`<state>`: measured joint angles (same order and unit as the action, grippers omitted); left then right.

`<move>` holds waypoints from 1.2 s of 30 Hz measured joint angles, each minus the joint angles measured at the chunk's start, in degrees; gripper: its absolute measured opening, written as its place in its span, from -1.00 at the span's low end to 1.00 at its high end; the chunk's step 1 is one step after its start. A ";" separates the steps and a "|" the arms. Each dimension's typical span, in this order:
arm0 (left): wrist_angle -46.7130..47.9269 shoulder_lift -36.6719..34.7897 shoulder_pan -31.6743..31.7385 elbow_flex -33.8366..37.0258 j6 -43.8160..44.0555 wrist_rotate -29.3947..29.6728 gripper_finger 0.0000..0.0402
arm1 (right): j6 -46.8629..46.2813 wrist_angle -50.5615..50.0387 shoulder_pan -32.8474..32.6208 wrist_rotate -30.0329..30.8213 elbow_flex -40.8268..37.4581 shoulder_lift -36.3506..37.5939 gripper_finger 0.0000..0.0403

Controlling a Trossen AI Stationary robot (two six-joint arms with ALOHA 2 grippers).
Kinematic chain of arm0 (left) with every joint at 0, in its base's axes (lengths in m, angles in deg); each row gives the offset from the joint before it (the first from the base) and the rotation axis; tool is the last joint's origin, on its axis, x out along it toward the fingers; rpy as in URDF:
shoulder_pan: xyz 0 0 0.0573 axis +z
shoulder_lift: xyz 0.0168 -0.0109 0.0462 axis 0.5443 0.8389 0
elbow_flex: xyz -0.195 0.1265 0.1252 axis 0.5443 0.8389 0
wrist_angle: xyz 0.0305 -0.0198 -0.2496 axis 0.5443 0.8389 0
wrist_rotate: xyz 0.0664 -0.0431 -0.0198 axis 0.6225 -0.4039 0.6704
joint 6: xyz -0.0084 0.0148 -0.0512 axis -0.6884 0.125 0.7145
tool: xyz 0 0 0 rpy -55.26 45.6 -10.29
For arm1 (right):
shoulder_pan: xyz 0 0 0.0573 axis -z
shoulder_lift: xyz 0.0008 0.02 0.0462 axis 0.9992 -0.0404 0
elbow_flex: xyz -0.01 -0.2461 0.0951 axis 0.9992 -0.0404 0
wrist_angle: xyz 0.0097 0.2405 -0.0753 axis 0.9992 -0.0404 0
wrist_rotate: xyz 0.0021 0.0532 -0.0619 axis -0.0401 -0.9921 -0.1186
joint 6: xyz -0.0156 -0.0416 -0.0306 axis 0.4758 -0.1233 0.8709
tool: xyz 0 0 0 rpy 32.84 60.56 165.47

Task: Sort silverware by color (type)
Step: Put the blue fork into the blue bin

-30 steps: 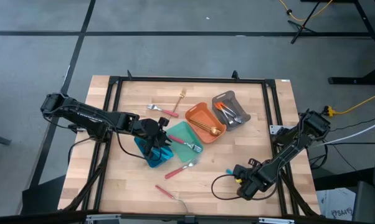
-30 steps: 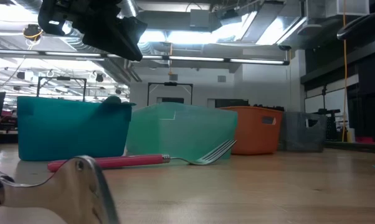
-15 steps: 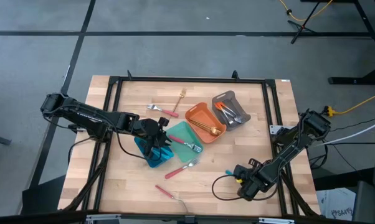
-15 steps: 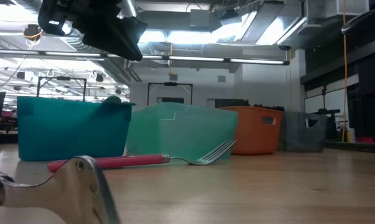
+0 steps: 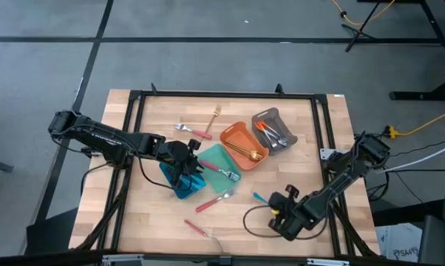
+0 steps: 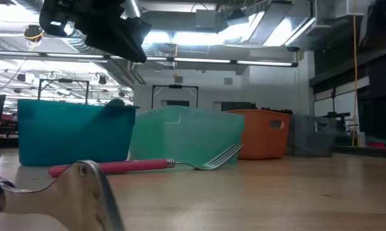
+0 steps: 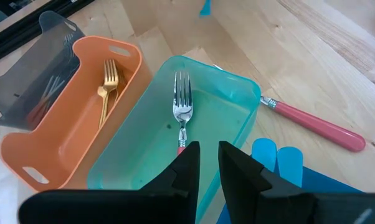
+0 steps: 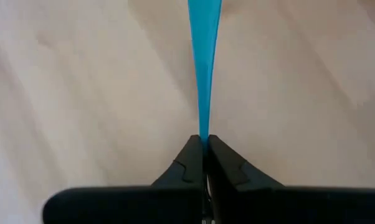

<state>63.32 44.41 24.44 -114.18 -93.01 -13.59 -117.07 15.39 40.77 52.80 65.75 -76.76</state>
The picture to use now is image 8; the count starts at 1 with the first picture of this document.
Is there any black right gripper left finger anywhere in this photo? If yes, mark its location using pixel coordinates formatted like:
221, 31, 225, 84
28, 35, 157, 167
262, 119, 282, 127
43, 134, 204, 224

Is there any black fork blue handle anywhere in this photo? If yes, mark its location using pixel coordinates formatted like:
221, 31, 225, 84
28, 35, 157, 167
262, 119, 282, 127
187, 0, 223, 144

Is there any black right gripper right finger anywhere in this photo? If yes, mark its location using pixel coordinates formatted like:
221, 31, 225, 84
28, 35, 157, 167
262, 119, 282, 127
207, 134, 375, 224

